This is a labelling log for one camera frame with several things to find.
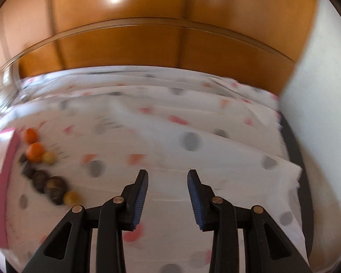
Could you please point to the large dark brown tuber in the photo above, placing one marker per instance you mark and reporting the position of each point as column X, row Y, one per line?
column 39, row 180

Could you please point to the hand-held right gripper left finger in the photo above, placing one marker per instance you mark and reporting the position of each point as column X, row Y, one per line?
column 140, row 199

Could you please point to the small dark brown tuber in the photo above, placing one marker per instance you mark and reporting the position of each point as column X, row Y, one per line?
column 28, row 170

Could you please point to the pink rimmed tray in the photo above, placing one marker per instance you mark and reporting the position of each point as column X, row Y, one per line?
column 9, row 173

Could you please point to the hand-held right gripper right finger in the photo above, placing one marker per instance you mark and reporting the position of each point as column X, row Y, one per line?
column 194, row 202

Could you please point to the large cut yam piece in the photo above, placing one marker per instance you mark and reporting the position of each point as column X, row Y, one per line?
column 55, row 189

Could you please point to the small yellow pear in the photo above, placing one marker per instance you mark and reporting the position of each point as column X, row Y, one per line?
column 71, row 198
column 49, row 158

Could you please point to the large orange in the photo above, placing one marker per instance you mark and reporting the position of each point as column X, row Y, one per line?
column 35, row 152

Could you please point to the small orange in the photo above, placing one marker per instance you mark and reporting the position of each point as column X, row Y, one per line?
column 30, row 135

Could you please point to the white patterned tablecloth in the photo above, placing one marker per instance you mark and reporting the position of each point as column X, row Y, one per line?
column 159, row 136

